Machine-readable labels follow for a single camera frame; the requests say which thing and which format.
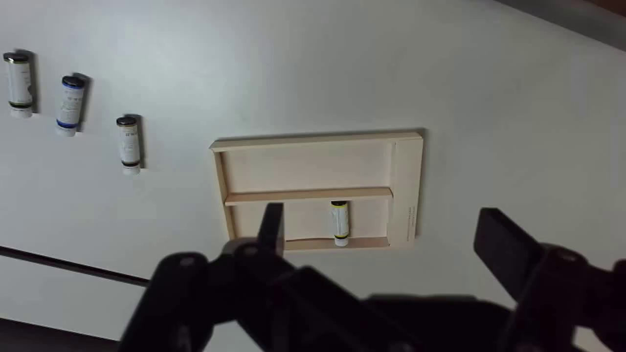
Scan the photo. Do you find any wooden tray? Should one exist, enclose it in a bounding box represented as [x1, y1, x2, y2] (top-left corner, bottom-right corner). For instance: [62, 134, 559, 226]
[208, 127, 426, 252]

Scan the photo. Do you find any white bottle green band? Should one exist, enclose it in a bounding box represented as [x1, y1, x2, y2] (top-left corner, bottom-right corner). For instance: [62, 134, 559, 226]
[328, 199, 353, 250]

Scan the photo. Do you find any white bottle blue band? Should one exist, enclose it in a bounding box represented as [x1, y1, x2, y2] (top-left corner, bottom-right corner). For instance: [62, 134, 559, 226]
[54, 72, 89, 136]

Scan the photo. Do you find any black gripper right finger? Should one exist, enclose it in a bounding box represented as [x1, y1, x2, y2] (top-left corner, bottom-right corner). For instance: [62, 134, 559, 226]
[473, 205, 626, 352]

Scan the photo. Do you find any white bottle black band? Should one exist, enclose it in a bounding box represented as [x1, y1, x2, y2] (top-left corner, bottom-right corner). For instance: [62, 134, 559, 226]
[115, 113, 144, 175]
[1, 48, 34, 119]

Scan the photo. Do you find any grey side divider panel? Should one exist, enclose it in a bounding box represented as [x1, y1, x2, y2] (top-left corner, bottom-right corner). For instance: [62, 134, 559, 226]
[494, 0, 626, 52]

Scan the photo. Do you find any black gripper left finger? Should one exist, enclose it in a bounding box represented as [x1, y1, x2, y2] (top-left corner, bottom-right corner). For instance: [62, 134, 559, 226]
[118, 201, 296, 352]

